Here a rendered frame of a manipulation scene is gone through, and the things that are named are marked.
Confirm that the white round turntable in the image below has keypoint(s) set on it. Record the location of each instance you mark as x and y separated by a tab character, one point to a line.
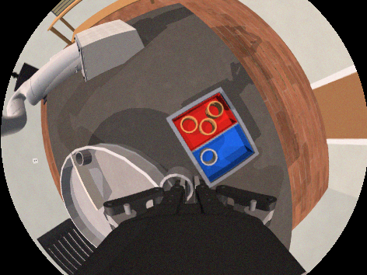
107	177

